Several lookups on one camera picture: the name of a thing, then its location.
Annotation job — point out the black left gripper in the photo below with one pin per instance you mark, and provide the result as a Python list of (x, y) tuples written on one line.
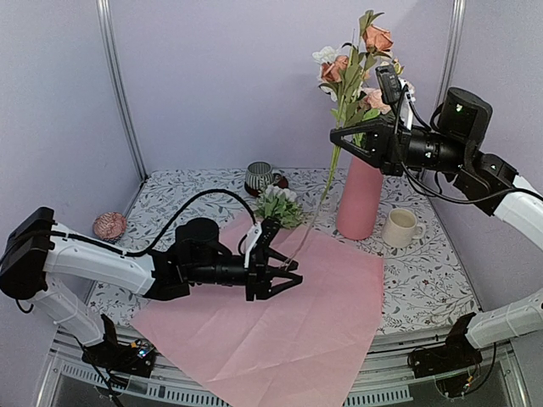
[(260, 281)]

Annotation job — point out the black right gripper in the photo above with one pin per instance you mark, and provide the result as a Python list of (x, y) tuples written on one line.
[(386, 149)]

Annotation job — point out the peach rose flower stem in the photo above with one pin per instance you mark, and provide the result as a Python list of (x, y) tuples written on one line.
[(372, 104)]

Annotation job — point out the green leafy white stem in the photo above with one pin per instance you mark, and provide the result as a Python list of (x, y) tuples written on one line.
[(282, 204)]

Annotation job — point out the pink wrapping paper sheet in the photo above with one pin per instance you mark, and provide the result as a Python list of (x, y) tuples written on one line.
[(215, 330)]

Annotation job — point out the dusty orange rose stem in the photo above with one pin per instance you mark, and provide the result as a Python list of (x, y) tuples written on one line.
[(374, 42)]

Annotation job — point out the white blossom flower stem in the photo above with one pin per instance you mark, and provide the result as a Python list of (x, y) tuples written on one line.
[(340, 77)]

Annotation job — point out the peach blossom flower stem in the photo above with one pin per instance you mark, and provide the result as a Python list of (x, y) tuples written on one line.
[(398, 67)]

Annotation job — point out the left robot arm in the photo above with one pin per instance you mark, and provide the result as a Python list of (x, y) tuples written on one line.
[(41, 250)]

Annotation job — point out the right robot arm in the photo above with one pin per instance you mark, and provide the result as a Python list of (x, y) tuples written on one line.
[(499, 191)]

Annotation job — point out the tall pink vase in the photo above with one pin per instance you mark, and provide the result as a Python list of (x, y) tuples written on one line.
[(358, 207)]

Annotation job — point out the floral patterned tablecloth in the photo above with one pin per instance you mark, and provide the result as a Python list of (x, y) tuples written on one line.
[(425, 286)]

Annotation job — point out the white coffee mug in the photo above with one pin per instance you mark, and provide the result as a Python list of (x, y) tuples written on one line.
[(401, 228)]

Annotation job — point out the striped ceramic cup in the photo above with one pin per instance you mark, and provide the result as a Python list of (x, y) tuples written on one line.
[(260, 175)]

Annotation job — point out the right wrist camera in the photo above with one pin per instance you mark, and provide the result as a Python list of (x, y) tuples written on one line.
[(396, 94)]

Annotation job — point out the right aluminium frame post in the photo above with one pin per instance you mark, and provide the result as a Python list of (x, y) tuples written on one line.
[(451, 50)]

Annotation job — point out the aluminium frame post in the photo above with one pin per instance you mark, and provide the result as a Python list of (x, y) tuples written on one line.
[(113, 62), (451, 50)]

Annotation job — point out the aluminium front rail base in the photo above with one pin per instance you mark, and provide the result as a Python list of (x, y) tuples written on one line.
[(401, 369)]

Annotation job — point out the left aluminium frame post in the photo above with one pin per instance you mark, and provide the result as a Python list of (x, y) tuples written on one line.
[(113, 62)]

